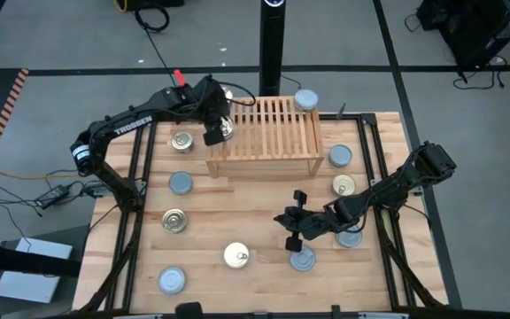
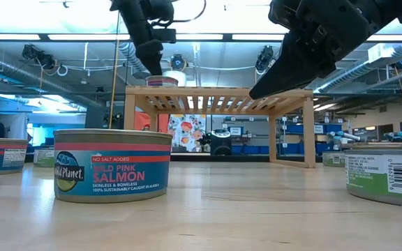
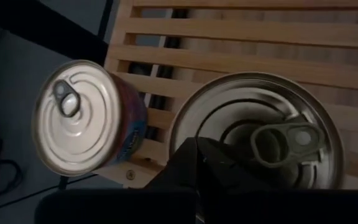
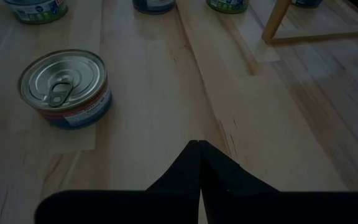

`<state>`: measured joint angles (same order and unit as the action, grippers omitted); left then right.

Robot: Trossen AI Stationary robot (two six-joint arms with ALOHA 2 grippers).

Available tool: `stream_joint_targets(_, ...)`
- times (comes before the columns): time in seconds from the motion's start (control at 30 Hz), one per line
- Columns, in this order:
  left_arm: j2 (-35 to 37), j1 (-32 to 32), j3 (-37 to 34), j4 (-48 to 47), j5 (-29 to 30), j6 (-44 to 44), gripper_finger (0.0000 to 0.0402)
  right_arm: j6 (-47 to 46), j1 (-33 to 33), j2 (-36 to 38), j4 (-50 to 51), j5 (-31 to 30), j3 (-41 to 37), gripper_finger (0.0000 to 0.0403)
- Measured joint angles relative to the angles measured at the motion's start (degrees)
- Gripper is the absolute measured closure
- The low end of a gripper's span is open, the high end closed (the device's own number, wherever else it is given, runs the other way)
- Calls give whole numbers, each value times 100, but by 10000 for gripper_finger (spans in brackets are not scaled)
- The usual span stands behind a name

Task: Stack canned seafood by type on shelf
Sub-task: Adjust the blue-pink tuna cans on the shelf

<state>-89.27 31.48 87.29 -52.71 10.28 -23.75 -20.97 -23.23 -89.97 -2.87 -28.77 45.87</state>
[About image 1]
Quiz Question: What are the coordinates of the black floor box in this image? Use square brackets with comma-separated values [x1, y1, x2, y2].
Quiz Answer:
[124, 0, 186, 9]

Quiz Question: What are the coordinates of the orange black hazard strip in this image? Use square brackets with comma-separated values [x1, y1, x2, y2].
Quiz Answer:
[0, 67, 30, 181]

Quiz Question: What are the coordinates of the black power adapter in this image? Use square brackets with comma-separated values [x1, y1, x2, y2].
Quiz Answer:
[34, 183, 71, 210]

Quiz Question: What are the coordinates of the green label flat-lid can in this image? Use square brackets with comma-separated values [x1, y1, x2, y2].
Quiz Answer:
[167, 171, 194, 196]
[157, 265, 188, 296]
[290, 245, 317, 273]
[293, 88, 320, 113]
[335, 224, 363, 249]
[328, 144, 353, 168]

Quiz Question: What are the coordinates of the black table frame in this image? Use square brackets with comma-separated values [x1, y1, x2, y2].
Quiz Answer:
[77, 113, 449, 319]

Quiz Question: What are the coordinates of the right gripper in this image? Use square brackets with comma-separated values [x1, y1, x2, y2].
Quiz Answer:
[274, 189, 340, 253]

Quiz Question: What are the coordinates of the black metal beam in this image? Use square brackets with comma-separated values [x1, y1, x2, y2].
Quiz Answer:
[0, 241, 82, 278]

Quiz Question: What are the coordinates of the wooden slatted shelf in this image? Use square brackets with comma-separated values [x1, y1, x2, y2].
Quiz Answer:
[205, 95, 327, 179]

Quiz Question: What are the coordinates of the black equipment case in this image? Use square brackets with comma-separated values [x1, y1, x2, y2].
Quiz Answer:
[416, 0, 510, 72]

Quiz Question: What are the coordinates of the black cable with loop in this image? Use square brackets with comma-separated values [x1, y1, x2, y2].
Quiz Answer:
[133, 3, 181, 88]

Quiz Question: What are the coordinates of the black floor cable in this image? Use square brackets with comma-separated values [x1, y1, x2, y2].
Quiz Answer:
[452, 55, 508, 91]

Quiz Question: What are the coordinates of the white flat box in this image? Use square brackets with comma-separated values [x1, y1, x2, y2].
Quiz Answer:
[0, 237, 73, 305]

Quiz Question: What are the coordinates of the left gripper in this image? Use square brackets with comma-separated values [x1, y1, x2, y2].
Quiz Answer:
[190, 74, 235, 147]

